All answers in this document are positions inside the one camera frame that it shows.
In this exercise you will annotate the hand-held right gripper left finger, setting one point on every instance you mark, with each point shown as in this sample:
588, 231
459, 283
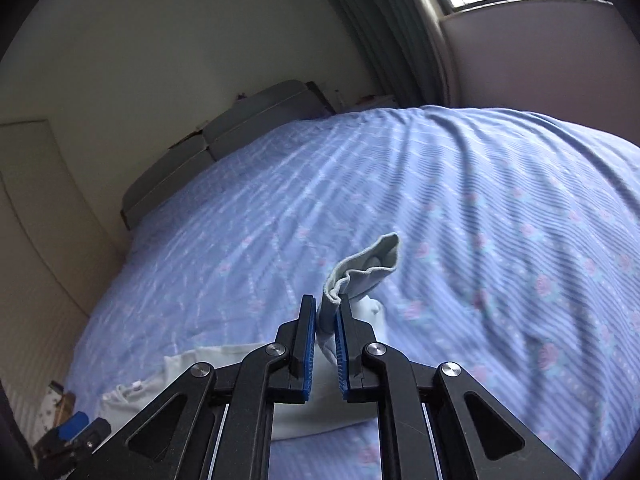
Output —
306, 360

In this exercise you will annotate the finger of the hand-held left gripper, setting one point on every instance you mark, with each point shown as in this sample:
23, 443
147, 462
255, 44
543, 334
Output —
74, 426

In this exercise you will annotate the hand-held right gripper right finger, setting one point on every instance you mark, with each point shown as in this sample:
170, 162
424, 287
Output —
343, 360

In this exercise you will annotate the white baby garment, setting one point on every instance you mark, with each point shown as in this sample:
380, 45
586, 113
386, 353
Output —
362, 272

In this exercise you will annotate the stack of folded clothes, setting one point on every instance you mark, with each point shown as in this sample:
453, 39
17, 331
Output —
66, 406

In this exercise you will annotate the white printed folded garment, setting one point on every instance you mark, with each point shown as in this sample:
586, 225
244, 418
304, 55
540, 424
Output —
54, 394

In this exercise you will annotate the cream louvred wardrobe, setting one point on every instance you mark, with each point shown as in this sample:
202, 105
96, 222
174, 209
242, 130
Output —
35, 260

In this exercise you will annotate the blue striped floral duvet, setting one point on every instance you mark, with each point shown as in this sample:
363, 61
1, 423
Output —
450, 210

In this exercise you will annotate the grey padded headboard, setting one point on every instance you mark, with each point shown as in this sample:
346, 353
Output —
250, 115

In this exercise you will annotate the grey-green curtain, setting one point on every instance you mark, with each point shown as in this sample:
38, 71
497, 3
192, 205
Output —
395, 35

